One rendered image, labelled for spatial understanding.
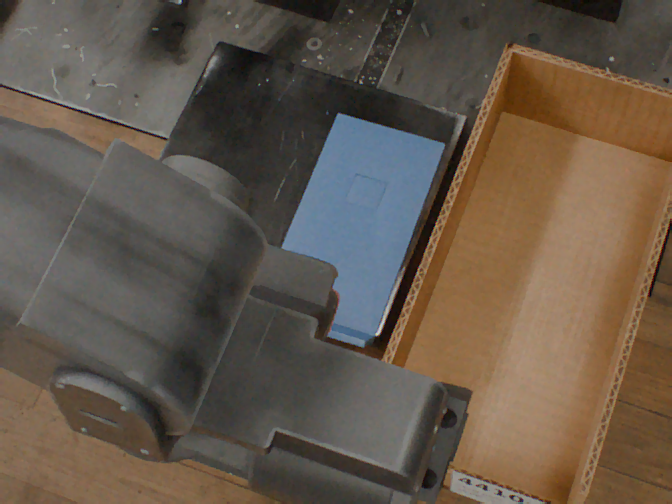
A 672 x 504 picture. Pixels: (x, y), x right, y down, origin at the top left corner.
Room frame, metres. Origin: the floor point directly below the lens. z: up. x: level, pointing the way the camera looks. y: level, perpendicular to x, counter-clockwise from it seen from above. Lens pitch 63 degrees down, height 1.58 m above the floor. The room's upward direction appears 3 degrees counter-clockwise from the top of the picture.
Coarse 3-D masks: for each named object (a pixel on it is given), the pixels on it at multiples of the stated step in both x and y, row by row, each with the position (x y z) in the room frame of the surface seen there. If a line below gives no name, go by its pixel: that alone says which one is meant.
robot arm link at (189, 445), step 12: (180, 444) 0.14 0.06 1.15; (192, 444) 0.14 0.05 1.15; (204, 444) 0.14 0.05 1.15; (216, 444) 0.14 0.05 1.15; (228, 444) 0.14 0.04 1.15; (144, 456) 0.14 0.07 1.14; (180, 456) 0.14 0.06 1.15; (192, 456) 0.14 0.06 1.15; (204, 456) 0.14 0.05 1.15; (216, 456) 0.14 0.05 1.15; (228, 456) 0.14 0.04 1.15; (240, 456) 0.14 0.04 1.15; (240, 468) 0.13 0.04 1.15
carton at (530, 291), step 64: (512, 64) 0.44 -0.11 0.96; (576, 64) 0.43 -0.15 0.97; (512, 128) 0.43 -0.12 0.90; (576, 128) 0.42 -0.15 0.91; (640, 128) 0.40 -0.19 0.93; (448, 192) 0.34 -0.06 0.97; (512, 192) 0.38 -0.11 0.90; (576, 192) 0.38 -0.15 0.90; (640, 192) 0.37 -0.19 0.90; (448, 256) 0.34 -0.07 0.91; (512, 256) 0.34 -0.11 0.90; (576, 256) 0.33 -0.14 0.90; (640, 256) 0.33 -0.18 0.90; (448, 320) 0.30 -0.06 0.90; (512, 320) 0.29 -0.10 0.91; (576, 320) 0.29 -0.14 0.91; (512, 384) 0.25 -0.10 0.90; (576, 384) 0.25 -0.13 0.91; (512, 448) 0.22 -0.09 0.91; (576, 448) 0.21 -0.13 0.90
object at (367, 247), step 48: (336, 144) 0.41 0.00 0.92; (384, 144) 0.41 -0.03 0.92; (432, 144) 0.40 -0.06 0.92; (336, 192) 0.37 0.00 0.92; (384, 192) 0.37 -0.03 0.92; (288, 240) 0.34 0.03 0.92; (336, 240) 0.34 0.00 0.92; (384, 240) 0.34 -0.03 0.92; (336, 288) 0.31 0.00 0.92; (384, 288) 0.31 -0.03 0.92; (336, 336) 0.27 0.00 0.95
